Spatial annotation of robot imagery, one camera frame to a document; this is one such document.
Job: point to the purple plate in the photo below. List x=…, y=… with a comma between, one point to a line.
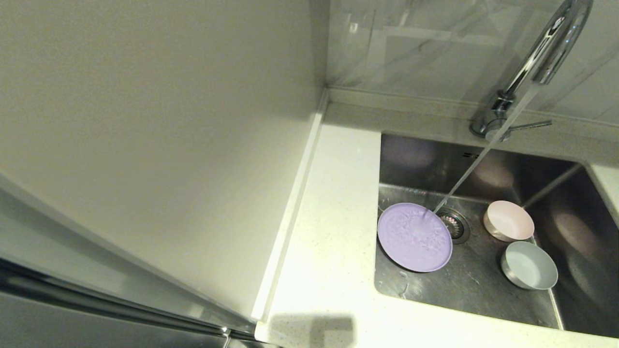
x=411, y=241

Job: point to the pink bowl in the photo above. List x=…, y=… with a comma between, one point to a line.
x=510, y=220

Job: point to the light blue bowl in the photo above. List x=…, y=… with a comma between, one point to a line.
x=529, y=266

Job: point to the stainless steel sink basin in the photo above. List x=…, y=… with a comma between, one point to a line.
x=483, y=290

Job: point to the white countertop sealing strip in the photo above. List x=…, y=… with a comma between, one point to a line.
x=295, y=203

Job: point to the speckled stone backsplash ledge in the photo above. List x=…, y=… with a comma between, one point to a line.
x=411, y=104

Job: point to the round metal drain strainer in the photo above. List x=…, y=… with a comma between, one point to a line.
x=458, y=226

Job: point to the white tall cabinet side panel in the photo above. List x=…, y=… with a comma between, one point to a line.
x=145, y=121

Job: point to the running water stream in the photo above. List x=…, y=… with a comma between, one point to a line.
x=483, y=157

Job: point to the chrome gooseneck faucet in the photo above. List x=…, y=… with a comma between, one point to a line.
x=498, y=108

